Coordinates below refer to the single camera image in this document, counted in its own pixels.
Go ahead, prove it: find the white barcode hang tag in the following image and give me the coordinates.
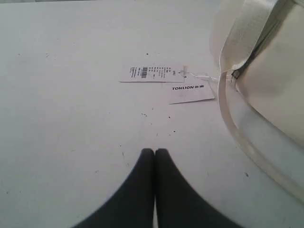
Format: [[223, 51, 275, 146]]
[[119, 65, 186, 83]]

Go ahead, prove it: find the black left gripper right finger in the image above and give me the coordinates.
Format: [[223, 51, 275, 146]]
[[154, 149, 240, 228]]

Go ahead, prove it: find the white brand hang tag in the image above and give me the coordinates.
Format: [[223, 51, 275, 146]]
[[165, 81, 215, 105]]

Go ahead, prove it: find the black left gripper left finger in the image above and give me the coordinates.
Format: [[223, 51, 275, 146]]
[[75, 148, 155, 228]]

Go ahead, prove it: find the cream duffel bag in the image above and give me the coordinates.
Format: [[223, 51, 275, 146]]
[[210, 0, 304, 202]]

